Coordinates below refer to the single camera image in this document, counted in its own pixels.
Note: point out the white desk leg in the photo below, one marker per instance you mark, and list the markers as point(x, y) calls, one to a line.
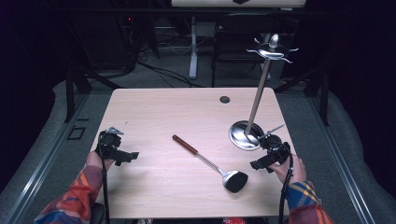
point(193, 49)

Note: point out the person's right hand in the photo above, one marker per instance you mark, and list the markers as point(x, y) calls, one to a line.
point(295, 169)

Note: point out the person's left hand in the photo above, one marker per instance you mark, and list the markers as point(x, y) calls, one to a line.
point(96, 160)

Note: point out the red printed object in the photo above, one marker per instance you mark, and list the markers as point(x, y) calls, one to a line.
point(235, 221)

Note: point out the metal utensil stand with hooks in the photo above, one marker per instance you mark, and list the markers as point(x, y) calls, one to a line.
point(258, 93)

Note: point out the black chair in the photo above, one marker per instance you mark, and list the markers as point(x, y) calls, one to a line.
point(243, 34)

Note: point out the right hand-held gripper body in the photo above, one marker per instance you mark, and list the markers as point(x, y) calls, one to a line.
point(275, 149)

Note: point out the aluminium floor rail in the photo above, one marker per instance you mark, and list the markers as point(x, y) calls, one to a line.
point(40, 174)
point(342, 161)

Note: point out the black metal frame stand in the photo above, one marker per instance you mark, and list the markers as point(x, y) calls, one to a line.
point(323, 93)
point(70, 93)

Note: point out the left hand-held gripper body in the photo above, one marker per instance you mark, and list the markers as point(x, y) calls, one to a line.
point(109, 143)

